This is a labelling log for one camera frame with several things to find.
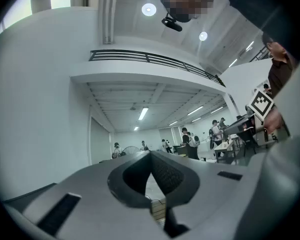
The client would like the brown wooden slatted platform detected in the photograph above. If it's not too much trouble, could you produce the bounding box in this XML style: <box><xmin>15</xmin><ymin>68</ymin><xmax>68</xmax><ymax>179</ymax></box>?
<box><xmin>149</xmin><ymin>198</ymin><xmax>167</xmax><ymax>225</ymax></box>

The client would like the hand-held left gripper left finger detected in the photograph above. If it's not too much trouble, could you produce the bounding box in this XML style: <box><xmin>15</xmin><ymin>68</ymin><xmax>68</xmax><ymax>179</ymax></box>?
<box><xmin>3</xmin><ymin>150</ymin><xmax>166</xmax><ymax>240</ymax></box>

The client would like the black balcony railing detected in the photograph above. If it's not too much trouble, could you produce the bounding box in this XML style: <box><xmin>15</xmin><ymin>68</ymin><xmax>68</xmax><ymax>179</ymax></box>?
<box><xmin>88</xmin><ymin>49</ymin><xmax>226</xmax><ymax>88</ymax></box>

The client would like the person's navy shirt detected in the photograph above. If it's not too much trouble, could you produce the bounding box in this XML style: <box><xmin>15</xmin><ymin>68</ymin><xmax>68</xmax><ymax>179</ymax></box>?
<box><xmin>207</xmin><ymin>0</ymin><xmax>300</xmax><ymax>60</ymax></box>

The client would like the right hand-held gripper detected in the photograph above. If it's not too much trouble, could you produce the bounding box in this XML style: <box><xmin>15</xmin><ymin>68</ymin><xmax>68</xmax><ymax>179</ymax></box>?
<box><xmin>223</xmin><ymin>88</ymin><xmax>276</xmax><ymax>147</ymax></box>

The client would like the person's right hand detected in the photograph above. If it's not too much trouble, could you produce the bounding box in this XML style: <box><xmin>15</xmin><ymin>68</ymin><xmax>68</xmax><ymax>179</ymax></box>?
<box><xmin>263</xmin><ymin>108</ymin><xmax>285</xmax><ymax>134</ymax></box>

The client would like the white table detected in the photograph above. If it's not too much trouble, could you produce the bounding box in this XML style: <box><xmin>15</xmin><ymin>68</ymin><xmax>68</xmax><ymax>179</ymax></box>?
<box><xmin>213</xmin><ymin>136</ymin><xmax>241</xmax><ymax>164</ymax></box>

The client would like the person's head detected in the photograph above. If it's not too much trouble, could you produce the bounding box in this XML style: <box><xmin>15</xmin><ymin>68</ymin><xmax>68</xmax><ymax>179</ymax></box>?
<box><xmin>159</xmin><ymin>0</ymin><xmax>211</xmax><ymax>24</ymax></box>

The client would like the black head-worn camera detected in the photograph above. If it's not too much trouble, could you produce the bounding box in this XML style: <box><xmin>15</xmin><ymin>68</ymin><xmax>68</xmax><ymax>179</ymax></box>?
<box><xmin>161</xmin><ymin>12</ymin><xmax>183</xmax><ymax>32</ymax></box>

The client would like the black floor fan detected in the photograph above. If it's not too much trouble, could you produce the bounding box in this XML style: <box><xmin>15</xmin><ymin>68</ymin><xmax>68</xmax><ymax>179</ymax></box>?
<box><xmin>121</xmin><ymin>145</ymin><xmax>141</xmax><ymax>157</ymax></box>

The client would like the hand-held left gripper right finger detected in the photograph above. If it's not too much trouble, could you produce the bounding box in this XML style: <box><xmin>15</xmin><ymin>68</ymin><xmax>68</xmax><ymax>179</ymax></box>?
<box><xmin>151</xmin><ymin>136</ymin><xmax>300</xmax><ymax>240</ymax></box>

